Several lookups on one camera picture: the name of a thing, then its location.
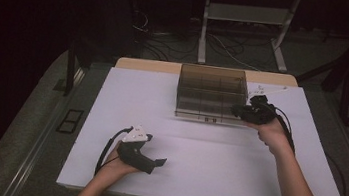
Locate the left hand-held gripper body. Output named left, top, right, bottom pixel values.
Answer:
left=114, top=123, right=162, bottom=176

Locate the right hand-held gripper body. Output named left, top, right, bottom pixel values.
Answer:
left=239, top=80, right=290, bottom=129

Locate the person's left hand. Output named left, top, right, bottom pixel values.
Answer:
left=93, top=139, right=145, bottom=189

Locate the person's right hand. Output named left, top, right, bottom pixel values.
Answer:
left=241, top=114, right=299, bottom=160

